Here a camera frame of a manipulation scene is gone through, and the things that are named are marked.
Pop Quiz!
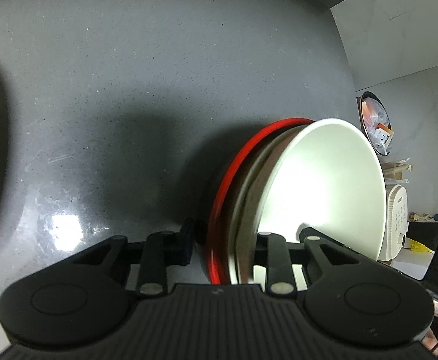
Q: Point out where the cream bowl front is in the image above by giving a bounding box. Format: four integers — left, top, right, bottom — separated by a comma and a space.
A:
227, 125, 307, 284

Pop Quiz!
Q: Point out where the cream bowl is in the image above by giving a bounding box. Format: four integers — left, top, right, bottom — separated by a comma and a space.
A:
252, 118, 389, 285
227, 125, 307, 284

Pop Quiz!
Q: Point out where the cream bowl back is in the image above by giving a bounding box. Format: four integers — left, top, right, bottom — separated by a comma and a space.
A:
252, 118, 389, 285

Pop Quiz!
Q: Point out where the person right hand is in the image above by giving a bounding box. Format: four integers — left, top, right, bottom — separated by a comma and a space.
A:
421, 329, 438, 357

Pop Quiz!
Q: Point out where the white electric kettle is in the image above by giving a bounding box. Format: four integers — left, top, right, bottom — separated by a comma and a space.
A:
379, 184, 409, 262

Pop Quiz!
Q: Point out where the brown bowl with packets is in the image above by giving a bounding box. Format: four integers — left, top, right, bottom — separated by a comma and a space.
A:
356, 91, 395, 157

